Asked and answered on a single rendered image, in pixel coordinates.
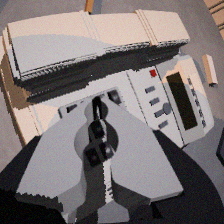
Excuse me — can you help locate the beige telephone handset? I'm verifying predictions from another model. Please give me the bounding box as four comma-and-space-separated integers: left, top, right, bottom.
2, 9, 190, 90

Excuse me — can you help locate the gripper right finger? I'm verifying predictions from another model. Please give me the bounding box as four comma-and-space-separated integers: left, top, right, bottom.
98, 95, 224, 224

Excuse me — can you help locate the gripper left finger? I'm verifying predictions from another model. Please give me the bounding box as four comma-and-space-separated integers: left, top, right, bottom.
0, 96, 98, 224

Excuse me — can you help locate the orange pencil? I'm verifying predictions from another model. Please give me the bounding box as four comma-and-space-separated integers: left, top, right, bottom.
84, 0, 94, 14

